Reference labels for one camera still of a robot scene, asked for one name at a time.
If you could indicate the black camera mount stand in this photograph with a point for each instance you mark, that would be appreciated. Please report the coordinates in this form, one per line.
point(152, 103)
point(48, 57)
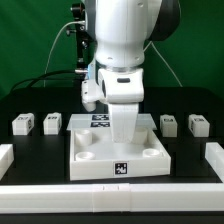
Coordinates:
point(83, 41)

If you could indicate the left white rail piece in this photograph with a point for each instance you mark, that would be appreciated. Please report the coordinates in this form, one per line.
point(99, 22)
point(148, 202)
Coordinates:
point(6, 158)

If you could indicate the white square tabletop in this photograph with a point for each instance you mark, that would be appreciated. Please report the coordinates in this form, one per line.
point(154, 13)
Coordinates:
point(93, 155)

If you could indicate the white front rail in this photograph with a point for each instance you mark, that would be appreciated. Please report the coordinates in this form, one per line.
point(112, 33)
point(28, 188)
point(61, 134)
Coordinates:
point(111, 198)

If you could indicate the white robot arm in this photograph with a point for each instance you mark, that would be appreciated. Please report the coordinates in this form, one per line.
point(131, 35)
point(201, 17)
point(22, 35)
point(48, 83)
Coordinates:
point(120, 29)

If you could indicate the right white rail piece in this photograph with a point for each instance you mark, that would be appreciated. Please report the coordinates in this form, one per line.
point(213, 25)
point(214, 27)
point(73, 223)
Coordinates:
point(214, 154)

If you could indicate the white rail piece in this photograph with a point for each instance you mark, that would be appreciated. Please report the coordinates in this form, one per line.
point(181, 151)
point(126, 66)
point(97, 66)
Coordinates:
point(214, 154)
point(6, 158)

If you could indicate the white marker sheet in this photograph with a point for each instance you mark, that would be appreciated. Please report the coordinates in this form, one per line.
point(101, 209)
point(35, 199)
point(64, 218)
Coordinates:
point(78, 121)

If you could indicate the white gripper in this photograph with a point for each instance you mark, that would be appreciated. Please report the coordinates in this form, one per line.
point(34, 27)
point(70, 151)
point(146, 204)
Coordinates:
point(119, 89)

